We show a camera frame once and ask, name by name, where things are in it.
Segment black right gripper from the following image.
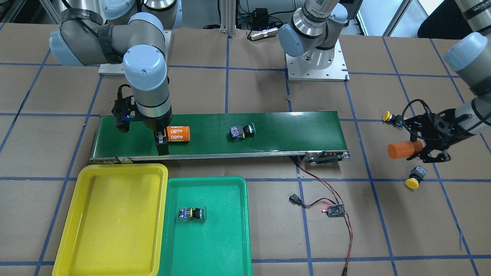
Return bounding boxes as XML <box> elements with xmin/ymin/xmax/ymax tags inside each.
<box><xmin>112</xmin><ymin>84</ymin><xmax>170</xmax><ymax>156</ymax></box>

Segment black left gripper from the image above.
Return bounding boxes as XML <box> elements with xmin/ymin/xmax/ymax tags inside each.
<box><xmin>404</xmin><ymin>108</ymin><xmax>465</xmax><ymax>164</ymax></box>

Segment yellow push button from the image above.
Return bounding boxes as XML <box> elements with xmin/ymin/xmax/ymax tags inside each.
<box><xmin>382</xmin><ymin>111</ymin><xmax>405</xmax><ymax>128</ymax></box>
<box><xmin>405</xmin><ymin>165</ymin><xmax>427</xmax><ymax>190</ymax></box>

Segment plain orange cylinder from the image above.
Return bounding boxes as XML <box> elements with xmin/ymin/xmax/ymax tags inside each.
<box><xmin>387</xmin><ymin>140</ymin><xmax>424</xmax><ymax>159</ymax></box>

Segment green push button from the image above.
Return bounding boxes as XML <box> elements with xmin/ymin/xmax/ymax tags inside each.
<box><xmin>178</xmin><ymin>207</ymin><xmax>207</xmax><ymax>223</ymax></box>
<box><xmin>229</xmin><ymin>123</ymin><xmax>256</xmax><ymax>141</ymax></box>

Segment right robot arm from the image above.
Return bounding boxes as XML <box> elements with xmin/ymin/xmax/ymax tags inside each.
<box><xmin>49</xmin><ymin>0</ymin><xmax>179</xmax><ymax>155</ymax></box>

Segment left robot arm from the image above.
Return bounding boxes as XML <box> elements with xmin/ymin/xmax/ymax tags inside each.
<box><xmin>278</xmin><ymin>0</ymin><xmax>490</xmax><ymax>163</ymax></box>

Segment yellow plastic tray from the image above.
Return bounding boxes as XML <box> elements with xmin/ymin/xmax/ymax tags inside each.
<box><xmin>52</xmin><ymin>164</ymin><xmax>168</xmax><ymax>276</ymax></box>

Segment green plastic tray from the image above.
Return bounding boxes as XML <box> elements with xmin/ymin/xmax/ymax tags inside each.
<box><xmin>158</xmin><ymin>176</ymin><xmax>252</xmax><ymax>276</ymax></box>

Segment green conveyor belt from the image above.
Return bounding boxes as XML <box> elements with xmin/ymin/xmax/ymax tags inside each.
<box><xmin>89</xmin><ymin>111</ymin><xmax>350</xmax><ymax>165</ymax></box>

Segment red black wire with board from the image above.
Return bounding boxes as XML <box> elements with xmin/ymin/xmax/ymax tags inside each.
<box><xmin>288</xmin><ymin>155</ymin><xmax>354</xmax><ymax>276</ymax></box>

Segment aluminium frame post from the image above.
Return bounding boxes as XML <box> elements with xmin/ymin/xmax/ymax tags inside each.
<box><xmin>219</xmin><ymin>0</ymin><xmax>237</xmax><ymax>37</ymax></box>

